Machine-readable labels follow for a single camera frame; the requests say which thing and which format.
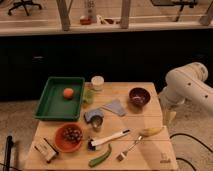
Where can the white lidded jar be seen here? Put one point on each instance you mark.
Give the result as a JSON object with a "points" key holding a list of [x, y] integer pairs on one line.
{"points": [[97, 83]]}

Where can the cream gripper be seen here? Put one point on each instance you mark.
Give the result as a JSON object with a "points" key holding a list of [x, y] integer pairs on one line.
{"points": [[168, 116]]}

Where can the black office chair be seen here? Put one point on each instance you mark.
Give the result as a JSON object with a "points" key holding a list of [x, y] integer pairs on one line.
{"points": [[25, 4]]}

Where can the dark red bowl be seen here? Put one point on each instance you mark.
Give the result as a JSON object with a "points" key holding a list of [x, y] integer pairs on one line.
{"points": [[139, 97]]}

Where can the orange bowl with grapes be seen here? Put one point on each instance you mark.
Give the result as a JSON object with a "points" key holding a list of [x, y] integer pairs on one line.
{"points": [[68, 138]]}

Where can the small cardboard box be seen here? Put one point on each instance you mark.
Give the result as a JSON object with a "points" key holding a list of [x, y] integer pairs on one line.
{"points": [[43, 146]]}

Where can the red object on shelf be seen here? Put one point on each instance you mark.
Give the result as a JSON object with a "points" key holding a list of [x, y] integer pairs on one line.
{"points": [[85, 21]]}

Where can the yellow banana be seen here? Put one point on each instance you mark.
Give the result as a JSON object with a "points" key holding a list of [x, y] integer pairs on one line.
{"points": [[150, 131]]}

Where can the orange fruit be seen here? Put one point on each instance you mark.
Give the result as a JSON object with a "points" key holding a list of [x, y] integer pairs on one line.
{"points": [[68, 93]]}

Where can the white bottle on shelf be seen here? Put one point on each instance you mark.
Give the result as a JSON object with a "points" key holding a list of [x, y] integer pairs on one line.
{"points": [[91, 11]]}

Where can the small metal cup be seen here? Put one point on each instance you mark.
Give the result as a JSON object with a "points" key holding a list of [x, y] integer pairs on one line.
{"points": [[96, 122]]}

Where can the grey towel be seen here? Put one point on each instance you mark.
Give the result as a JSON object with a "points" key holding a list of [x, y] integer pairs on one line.
{"points": [[115, 107]]}

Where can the green glass cup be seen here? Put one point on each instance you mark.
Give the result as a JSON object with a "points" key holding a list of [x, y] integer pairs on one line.
{"points": [[88, 96]]}

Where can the green cucumber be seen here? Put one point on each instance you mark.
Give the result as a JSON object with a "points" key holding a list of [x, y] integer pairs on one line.
{"points": [[98, 160]]}

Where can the green plastic tray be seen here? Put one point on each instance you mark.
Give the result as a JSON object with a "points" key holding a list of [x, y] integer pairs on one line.
{"points": [[53, 106]]}

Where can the white handled brush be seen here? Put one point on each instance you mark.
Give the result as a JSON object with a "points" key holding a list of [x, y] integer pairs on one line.
{"points": [[93, 144]]}

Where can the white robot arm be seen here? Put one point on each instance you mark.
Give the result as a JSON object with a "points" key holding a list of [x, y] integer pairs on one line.
{"points": [[185, 82]]}

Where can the black stand post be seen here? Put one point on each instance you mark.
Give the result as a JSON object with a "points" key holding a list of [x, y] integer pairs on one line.
{"points": [[7, 155]]}

